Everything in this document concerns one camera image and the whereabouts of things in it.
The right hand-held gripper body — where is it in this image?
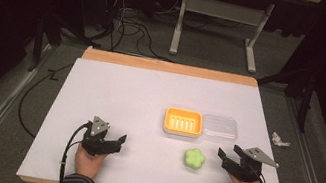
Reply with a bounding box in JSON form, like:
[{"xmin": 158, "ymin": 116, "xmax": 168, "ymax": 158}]
[{"xmin": 224, "ymin": 142, "xmax": 283, "ymax": 183}]

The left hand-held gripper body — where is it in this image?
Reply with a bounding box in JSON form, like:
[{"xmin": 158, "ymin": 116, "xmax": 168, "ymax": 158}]
[{"xmin": 78, "ymin": 113, "xmax": 117, "ymax": 159}]

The person's left hand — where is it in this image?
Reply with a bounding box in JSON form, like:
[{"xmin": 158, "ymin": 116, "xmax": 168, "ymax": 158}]
[{"xmin": 71, "ymin": 143, "xmax": 108, "ymax": 182}]

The clear plastic lid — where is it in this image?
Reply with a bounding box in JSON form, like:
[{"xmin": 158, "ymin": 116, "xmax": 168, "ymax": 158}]
[{"xmin": 198, "ymin": 112, "xmax": 241, "ymax": 146}]

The green flower-shaped soap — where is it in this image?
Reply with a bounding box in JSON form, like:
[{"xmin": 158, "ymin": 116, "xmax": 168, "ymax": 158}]
[{"xmin": 181, "ymin": 145, "xmax": 208, "ymax": 173}]

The crumpled white paper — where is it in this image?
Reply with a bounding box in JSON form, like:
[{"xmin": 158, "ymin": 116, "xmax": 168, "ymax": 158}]
[{"xmin": 269, "ymin": 131, "xmax": 293, "ymax": 149}]

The white table cover sheet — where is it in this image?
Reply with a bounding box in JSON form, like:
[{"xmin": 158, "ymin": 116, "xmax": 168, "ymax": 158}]
[{"xmin": 15, "ymin": 48, "xmax": 307, "ymax": 183}]

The yellow soap dish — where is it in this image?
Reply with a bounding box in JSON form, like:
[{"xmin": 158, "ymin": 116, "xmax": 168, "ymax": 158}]
[{"xmin": 161, "ymin": 105, "xmax": 207, "ymax": 141}]

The black stand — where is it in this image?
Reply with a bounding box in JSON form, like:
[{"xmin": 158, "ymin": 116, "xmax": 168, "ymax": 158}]
[
  {"xmin": 249, "ymin": 52, "xmax": 323, "ymax": 136},
  {"xmin": 25, "ymin": 9, "xmax": 97, "ymax": 83}
]

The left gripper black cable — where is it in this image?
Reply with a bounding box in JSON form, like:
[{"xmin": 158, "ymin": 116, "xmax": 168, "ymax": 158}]
[{"xmin": 56, "ymin": 117, "xmax": 94, "ymax": 183}]

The long black floor cable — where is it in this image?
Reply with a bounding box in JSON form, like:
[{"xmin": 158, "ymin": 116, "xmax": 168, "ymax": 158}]
[{"xmin": 13, "ymin": 56, "xmax": 74, "ymax": 144}]

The tangle of floor cables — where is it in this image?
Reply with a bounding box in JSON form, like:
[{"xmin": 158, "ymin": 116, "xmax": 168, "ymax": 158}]
[{"xmin": 90, "ymin": 0, "xmax": 185, "ymax": 64}]

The white metal frame desk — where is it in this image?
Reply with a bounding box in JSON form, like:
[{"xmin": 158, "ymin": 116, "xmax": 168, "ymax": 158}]
[{"xmin": 167, "ymin": 0, "xmax": 322, "ymax": 84}]

